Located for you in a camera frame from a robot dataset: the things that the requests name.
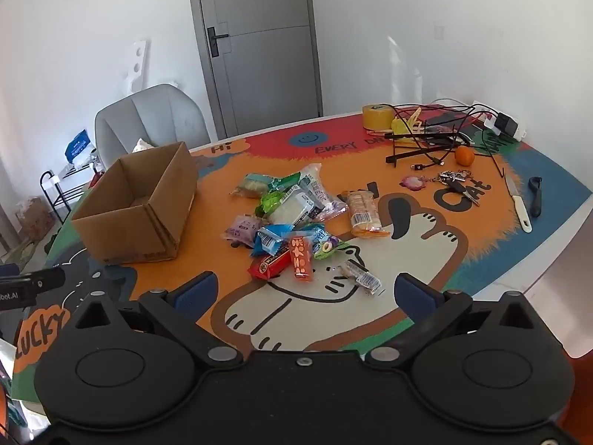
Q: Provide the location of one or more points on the colourful cartoon table mat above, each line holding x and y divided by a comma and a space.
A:
208, 222

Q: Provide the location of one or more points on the white plastic bundle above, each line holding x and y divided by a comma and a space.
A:
82, 161

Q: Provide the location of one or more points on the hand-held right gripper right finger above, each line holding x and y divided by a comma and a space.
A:
414, 296

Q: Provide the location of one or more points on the black charger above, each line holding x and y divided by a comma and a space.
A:
506, 124

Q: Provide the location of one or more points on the clear purple print packet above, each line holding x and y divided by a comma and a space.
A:
336, 211

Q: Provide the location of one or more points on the teal wafer packet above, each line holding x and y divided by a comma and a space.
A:
252, 185

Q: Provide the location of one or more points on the grey upholstered chair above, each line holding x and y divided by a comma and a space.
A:
153, 116

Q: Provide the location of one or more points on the bunch of keys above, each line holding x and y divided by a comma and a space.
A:
456, 183

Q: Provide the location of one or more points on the brown cardboard box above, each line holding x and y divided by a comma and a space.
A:
125, 236

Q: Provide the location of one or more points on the white dotted cushion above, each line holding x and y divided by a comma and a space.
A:
143, 145

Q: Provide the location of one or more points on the purple snack packet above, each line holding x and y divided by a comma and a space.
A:
243, 229

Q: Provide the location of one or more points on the dark green snack packet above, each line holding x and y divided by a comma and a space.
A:
285, 181

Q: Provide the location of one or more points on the white power strip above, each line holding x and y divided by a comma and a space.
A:
521, 134

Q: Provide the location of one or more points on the lime green snack packet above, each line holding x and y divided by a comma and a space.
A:
268, 201

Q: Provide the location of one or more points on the small clear snack packet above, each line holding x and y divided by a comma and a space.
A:
363, 280

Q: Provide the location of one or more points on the red object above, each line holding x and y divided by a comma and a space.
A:
95, 179

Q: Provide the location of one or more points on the black metal shoe rack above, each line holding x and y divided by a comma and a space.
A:
46, 185

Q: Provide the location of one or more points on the orange fruit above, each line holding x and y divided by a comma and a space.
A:
464, 156

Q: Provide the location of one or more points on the orange biscuit packet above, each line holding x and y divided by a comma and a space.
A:
363, 213

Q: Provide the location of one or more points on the small printed cardboard box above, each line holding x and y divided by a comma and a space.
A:
34, 218

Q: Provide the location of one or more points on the small orange snack packet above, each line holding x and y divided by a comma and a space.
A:
300, 257

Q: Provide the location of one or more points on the white foam board with holes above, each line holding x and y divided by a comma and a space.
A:
137, 67

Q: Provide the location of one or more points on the red snack packet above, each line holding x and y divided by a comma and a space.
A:
268, 264

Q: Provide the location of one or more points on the black peeler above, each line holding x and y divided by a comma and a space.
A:
536, 197

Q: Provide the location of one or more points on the grey door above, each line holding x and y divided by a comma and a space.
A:
268, 65

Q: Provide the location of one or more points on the yellow tape roll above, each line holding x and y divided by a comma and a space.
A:
376, 118

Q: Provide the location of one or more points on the green floor mat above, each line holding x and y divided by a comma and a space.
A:
25, 250

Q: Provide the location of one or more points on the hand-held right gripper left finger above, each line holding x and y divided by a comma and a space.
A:
197, 292

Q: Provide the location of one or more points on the green fruit print packet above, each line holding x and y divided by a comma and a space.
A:
331, 246

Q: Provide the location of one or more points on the light blue snack packet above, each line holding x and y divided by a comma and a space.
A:
315, 232

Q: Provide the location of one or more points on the yellow plastic clip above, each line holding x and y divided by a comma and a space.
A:
404, 125

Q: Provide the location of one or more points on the clear rice cracker packet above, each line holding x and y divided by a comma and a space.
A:
315, 185

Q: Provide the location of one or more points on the blue plastic pack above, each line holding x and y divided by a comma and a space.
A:
78, 144

